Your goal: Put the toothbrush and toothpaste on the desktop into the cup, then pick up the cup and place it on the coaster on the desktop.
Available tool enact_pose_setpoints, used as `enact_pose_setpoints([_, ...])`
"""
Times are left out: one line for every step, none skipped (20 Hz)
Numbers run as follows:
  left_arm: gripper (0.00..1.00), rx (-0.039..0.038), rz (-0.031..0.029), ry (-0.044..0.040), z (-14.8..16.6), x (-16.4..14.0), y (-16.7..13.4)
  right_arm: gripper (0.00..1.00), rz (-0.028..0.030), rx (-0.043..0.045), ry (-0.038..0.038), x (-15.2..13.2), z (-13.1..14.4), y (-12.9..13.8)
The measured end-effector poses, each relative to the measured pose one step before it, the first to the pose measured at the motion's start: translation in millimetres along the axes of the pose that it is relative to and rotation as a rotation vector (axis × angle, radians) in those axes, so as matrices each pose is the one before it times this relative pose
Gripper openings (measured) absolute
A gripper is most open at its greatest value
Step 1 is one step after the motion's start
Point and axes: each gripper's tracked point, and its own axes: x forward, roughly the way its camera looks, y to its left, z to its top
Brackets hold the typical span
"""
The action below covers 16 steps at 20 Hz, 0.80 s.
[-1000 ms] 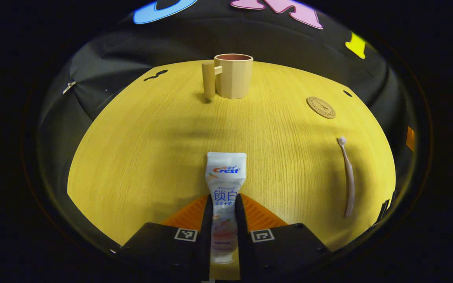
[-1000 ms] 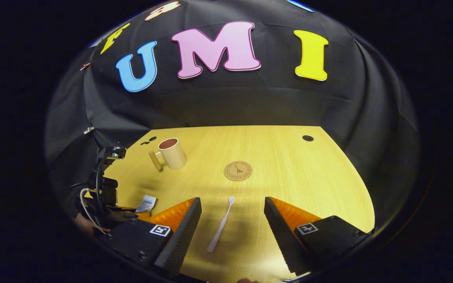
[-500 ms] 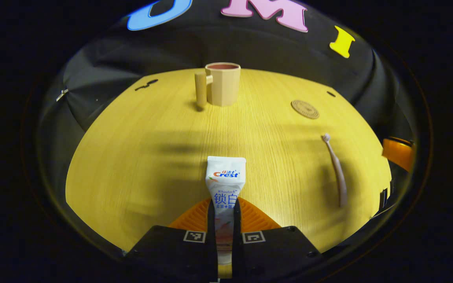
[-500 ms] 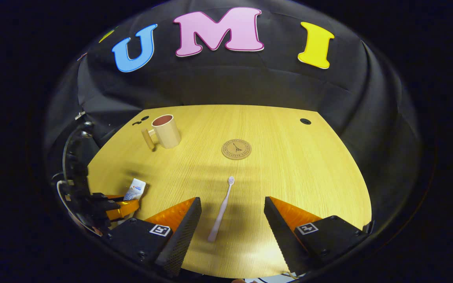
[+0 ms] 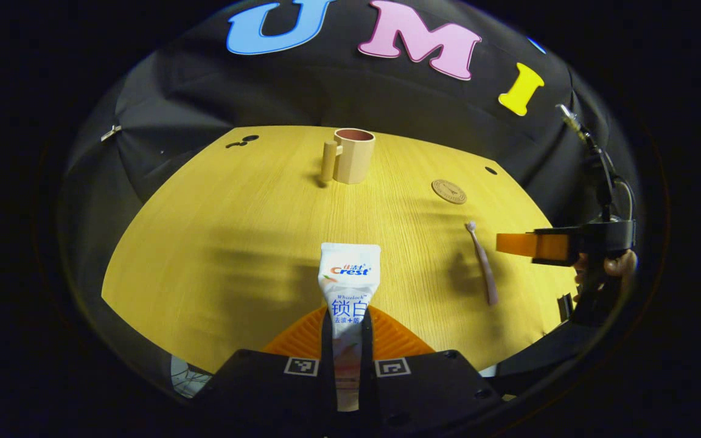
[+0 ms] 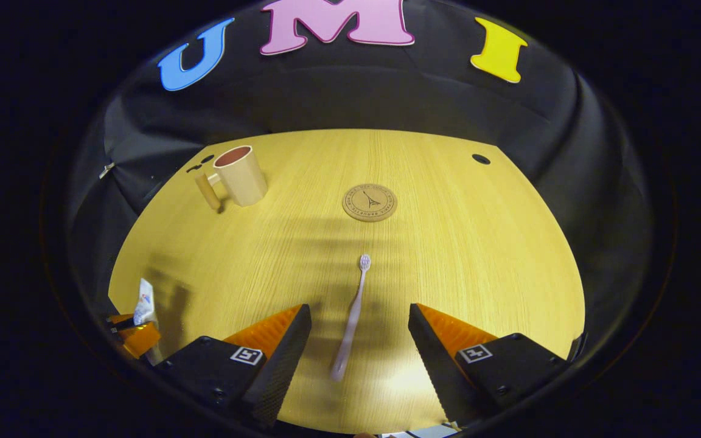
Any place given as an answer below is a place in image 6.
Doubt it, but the wooden desktop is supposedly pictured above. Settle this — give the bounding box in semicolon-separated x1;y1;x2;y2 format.
108;128;586;435

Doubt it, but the beige cup with wooden handle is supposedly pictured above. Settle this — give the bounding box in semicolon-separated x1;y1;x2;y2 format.
195;145;269;214

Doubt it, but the white toothpaste tube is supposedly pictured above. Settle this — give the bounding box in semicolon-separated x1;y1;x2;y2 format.
133;278;156;326

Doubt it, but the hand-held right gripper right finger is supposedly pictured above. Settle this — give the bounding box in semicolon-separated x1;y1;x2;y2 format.
408;303;570;426

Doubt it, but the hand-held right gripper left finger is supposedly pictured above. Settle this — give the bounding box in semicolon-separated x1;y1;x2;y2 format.
155;304;313;429

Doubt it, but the pale pink toothbrush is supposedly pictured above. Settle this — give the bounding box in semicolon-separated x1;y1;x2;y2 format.
330;254;372;383

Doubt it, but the round wooden coaster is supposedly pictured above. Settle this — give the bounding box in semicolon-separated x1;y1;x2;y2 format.
342;183;399;223

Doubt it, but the black backdrop cloth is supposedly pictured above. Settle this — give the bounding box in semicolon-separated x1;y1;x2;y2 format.
65;0;655;366

